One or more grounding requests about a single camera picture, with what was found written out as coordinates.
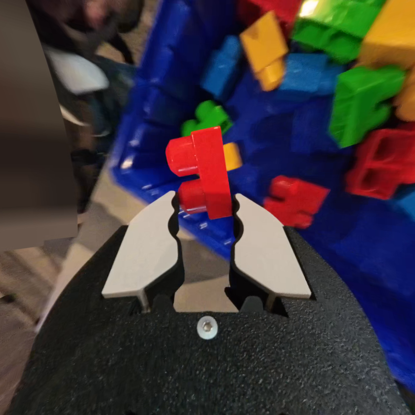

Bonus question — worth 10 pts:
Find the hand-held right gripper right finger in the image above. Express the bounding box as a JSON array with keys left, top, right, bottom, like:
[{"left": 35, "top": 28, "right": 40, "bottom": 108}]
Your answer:
[{"left": 228, "top": 193, "right": 312, "bottom": 312}]

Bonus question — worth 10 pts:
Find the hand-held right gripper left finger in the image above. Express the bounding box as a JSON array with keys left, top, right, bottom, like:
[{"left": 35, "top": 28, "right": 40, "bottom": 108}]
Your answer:
[{"left": 101, "top": 191, "right": 185, "bottom": 313}]

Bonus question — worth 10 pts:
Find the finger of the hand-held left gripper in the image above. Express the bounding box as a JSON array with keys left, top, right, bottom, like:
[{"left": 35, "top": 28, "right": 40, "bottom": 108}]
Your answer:
[{"left": 45, "top": 48, "right": 110, "bottom": 95}]

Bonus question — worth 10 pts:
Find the blue ribbed plastic bin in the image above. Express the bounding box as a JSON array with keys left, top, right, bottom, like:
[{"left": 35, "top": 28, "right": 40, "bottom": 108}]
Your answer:
[{"left": 109, "top": 0, "right": 415, "bottom": 393}]

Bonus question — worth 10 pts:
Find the red two-stud mega block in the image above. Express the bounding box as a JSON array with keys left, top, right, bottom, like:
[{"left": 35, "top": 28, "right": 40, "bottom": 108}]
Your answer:
[{"left": 165, "top": 126, "right": 233, "bottom": 220}]

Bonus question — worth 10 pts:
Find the pile of coloured mega blocks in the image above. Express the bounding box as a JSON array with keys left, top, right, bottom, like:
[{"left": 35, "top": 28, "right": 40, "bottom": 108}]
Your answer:
[{"left": 181, "top": 0, "right": 415, "bottom": 229}]

